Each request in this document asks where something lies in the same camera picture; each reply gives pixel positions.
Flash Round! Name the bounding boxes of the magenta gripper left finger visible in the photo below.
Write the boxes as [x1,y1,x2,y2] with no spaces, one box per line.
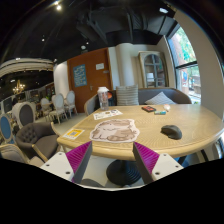
[66,141,92,183]

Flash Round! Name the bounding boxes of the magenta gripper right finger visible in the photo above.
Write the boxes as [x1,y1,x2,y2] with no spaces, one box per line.
[133,142,159,184]

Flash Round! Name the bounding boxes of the black computer mouse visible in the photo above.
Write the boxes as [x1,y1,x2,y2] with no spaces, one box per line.
[161,125,182,140]

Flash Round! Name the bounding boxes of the cat-shaped mouse pad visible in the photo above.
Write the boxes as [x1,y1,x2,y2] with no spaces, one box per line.
[90,119,140,143]

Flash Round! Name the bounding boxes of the yellow QR code sticker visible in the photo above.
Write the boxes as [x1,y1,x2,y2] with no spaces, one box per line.
[63,128,84,140]

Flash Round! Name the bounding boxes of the round wooden table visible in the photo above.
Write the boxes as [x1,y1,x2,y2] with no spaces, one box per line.
[58,104,224,186]

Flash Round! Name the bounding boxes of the small green pink box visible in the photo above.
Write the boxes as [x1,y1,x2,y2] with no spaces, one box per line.
[154,111,166,115]

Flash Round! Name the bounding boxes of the black red card case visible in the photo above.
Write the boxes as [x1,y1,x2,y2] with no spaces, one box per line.
[142,106,156,112]

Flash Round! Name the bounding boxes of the grey tufted armchair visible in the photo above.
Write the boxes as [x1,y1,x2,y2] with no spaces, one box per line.
[16,122,59,162]

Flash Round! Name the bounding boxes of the beige chair near bottle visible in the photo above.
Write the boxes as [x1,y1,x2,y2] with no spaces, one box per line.
[84,94,100,115]

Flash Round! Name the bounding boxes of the small pink white object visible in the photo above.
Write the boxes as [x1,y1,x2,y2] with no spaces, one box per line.
[163,104,171,112]

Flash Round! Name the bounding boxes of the white printed leaflet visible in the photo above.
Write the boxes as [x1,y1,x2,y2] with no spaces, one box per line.
[93,109,123,120]

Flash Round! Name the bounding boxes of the white dining chair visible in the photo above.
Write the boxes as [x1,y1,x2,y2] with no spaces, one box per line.
[50,93,66,120]
[65,91,77,113]

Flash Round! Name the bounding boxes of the white dining chair far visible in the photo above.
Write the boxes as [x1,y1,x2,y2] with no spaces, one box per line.
[65,91,77,113]

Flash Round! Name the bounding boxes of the white grey cushion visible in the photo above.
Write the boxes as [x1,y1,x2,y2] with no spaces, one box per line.
[146,92,174,105]

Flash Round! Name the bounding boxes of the striped cushion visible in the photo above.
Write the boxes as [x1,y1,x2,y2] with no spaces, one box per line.
[116,85,139,106]

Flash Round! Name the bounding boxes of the grey backed white chair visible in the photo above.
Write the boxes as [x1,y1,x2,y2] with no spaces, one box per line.
[12,102,35,128]

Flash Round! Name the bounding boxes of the clear plastic tumbler bottle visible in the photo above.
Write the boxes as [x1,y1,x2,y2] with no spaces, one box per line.
[97,87,109,110]

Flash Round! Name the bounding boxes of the grey curved sofa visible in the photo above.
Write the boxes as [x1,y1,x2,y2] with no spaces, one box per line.
[109,88,191,106]

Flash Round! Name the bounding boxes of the blue backed white chair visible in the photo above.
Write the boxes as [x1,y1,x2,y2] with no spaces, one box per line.
[0,114,14,144]

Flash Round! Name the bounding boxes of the blue poster on door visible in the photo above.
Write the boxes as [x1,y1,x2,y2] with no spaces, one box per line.
[73,64,87,87]

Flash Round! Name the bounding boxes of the orange wooden door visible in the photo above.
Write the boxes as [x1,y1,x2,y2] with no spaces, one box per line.
[67,48,112,113]

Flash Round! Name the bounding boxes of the arched wooden mirror cabinet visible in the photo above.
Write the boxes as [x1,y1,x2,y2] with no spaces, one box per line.
[138,51,169,88]

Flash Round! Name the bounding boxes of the chandelier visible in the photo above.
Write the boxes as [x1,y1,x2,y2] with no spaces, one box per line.
[13,81,25,94]

